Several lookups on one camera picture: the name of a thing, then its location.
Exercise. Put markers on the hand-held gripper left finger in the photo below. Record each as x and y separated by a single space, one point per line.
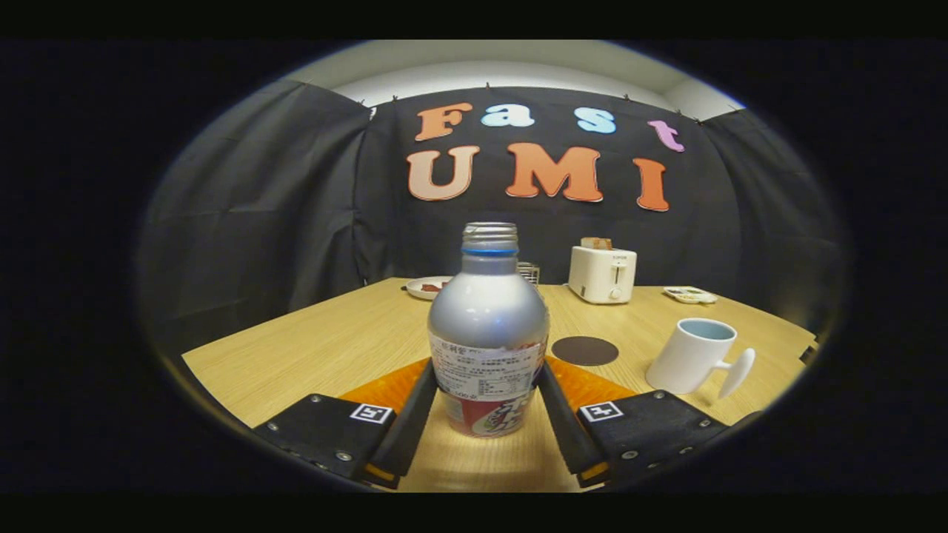
411 429

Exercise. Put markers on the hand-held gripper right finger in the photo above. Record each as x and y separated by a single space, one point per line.
566 429

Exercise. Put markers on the dark brown round coaster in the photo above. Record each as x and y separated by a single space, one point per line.
585 351

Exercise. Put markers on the white cup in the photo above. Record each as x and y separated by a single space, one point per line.
689 359

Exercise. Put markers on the silver juice bottle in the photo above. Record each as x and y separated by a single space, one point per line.
489 311

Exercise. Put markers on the wooden table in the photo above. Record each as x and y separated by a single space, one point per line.
333 348

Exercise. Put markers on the white round plate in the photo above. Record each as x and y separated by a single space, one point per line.
426 294

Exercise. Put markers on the white toaster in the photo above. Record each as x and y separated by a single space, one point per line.
601 275

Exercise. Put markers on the white divided dish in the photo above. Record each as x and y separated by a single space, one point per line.
690 295

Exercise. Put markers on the toast slice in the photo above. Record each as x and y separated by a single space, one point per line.
596 243

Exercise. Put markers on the black backdrop cloth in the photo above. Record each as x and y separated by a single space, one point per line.
259 222

